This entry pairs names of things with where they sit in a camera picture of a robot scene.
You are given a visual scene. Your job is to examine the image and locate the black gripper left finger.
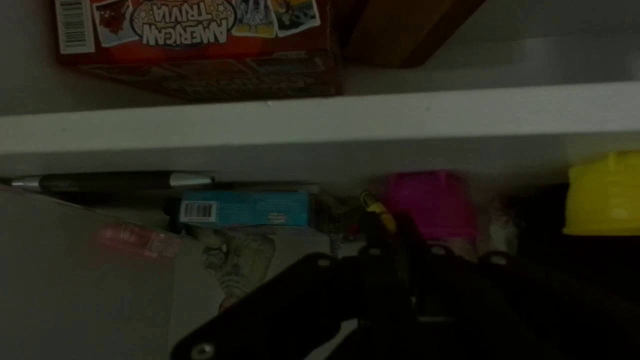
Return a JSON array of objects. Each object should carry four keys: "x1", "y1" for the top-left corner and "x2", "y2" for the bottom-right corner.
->
[{"x1": 357, "y1": 210, "x2": 398, "y2": 315}]

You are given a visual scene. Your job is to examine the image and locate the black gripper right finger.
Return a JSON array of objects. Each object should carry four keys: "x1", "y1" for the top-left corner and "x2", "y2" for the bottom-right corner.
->
[{"x1": 393, "y1": 214, "x2": 430, "y2": 315}]

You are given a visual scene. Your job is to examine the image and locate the small yellow object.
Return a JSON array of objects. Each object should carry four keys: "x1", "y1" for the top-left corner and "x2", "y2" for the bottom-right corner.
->
[{"x1": 357, "y1": 192, "x2": 400, "y2": 231}]

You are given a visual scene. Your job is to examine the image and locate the white fluffy object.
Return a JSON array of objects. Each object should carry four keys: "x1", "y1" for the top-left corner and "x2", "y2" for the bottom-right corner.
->
[{"x1": 488, "y1": 212, "x2": 521, "y2": 252}]

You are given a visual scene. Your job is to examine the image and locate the pink cup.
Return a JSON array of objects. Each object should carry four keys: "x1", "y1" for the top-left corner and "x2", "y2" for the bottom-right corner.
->
[{"x1": 383, "y1": 170, "x2": 480, "y2": 245}]

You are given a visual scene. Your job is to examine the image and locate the teal box with barcode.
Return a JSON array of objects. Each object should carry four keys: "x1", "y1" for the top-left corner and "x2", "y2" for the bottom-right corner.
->
[{"x1": 173, "y1": 189, "x2": 315, "y2": 231}]

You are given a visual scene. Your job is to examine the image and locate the white built-in cabinet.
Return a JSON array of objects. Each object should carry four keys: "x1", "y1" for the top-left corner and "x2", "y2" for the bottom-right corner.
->
[{"x1": 0, "y1": 0, "x2": 640, "y2": 202}]

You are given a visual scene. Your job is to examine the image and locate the brown cardboard box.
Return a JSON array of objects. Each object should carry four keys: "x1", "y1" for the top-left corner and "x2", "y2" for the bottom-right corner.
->
[{"x1": 343, "y1": 0, "x2": 488, "y2": 70}]

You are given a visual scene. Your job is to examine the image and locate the red trivia game box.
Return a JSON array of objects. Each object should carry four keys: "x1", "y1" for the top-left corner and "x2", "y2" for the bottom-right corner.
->
[{"x1": 52, "y1": 0, "x2": 347, "y2": 104}]

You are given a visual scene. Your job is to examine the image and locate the black pen with silver ends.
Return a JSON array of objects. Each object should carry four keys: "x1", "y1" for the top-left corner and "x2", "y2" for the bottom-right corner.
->
[{"x1": 8, "y1": 170, "x2": 215, "y2": 196}]

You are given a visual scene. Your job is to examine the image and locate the clear bag with red label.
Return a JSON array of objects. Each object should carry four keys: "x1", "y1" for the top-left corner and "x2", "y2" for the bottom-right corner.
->
[{"x1": 0, "y1": 184, "x2": 226, "y2": 360}]

